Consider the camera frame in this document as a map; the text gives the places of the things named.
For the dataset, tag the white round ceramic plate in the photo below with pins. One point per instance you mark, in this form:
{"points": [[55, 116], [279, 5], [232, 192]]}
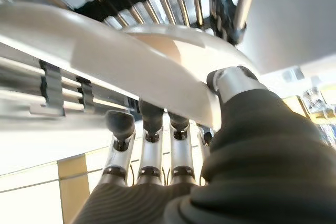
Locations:
{"points": [[118, 58]]}

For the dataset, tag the black dish rack metal rods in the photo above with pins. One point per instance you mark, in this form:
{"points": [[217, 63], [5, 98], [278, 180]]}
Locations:
{"points": [[52, 85]]}

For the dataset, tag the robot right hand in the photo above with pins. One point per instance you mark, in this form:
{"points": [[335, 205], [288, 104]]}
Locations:
{"points": [[262, 169]]}

